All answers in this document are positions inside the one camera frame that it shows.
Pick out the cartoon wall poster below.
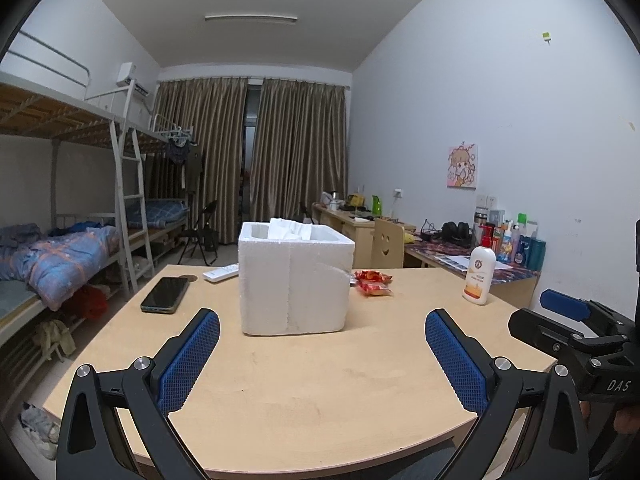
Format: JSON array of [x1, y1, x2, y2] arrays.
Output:
[[446, 143, 479, 189]]

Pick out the ceiling tube light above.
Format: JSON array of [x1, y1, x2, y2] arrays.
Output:
[[204, 14, 298, 25]]

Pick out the white metal bunk bed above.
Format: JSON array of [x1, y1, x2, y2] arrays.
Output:
[[0, 30, 201, 361]]

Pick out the red bag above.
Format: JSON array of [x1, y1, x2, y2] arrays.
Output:
[[75, 285, 108, 318]]

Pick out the row of toiletry bottles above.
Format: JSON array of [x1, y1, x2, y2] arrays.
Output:
[[472, 210, 547, 268]]

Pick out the brown curtain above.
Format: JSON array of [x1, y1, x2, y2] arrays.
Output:
[[152, 77, 249, 246], [249, 79, 347, 221]]

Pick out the hanging dark clothes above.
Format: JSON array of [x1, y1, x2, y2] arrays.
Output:
[[167, 137, 203, 191]]

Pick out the white lotion pump bottle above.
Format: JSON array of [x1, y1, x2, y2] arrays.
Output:
[[461, 224, 497, 306]]

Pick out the wooden desk with drawers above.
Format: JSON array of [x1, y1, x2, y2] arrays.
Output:
[[312, 202, 416, 269]]

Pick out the white air conditioner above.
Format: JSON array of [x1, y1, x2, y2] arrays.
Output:
[[116, 62, 151, 96]]

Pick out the black folding chair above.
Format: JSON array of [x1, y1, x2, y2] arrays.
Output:
[[177, 200, 219, 266]]

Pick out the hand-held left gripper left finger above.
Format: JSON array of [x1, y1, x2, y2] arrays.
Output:
[[55, 308, 221, 480]]

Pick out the black smartphone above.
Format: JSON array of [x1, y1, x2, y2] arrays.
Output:
[[140, 276, 190, 315]]

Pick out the white foam box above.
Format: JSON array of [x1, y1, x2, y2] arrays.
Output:
[[237, 219, 356, 337]]

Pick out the wooden smiley face chair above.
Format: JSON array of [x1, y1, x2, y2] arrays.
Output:
[[372, 217, 405, 269]]

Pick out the red snack packet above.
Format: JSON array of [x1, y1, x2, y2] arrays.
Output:
[[352, 269, 394, 297]]

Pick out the blue checked mattress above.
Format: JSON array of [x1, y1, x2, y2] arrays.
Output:
[[125, 199, 188, 228]]

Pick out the desk with patterned mat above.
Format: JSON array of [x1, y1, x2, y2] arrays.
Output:
[[402, 235, 542, 308]]

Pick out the white tissue paper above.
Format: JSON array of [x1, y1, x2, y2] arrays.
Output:
[[267, 217, 316, 242]]

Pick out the black headphones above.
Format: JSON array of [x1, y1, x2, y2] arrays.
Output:
[[440, 221, 473, 243]]

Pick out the blue patterned quilt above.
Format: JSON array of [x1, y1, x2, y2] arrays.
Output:
[[0, 225, 121, 311]]

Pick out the beige cloth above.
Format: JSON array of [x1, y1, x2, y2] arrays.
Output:
[[35, 320, 76, 361]]

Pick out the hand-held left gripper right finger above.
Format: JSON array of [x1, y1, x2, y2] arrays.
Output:
[[425, 309, 591, 480]]

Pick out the white remote control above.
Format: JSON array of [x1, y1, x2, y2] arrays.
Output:
[[202, 263, 241, 283]]

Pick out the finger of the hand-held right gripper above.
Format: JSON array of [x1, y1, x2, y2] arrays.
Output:
[[507, 307, 623, 362], [540, 288, 637, 342]]

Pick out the person's right hand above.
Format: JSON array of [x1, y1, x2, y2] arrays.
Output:
[[614, 407, 640, 433]]

